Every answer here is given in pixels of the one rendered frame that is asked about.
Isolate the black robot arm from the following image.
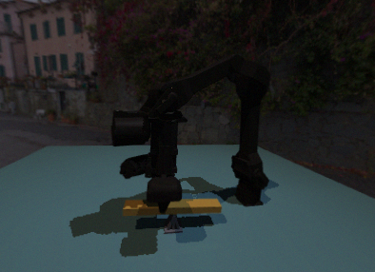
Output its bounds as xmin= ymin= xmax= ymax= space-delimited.
xmin=111 ymin=53 xmax=270 ymax=207

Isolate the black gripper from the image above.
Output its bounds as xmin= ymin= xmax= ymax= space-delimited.
xmin=147 ymin=143 xmax=182 ymax=213

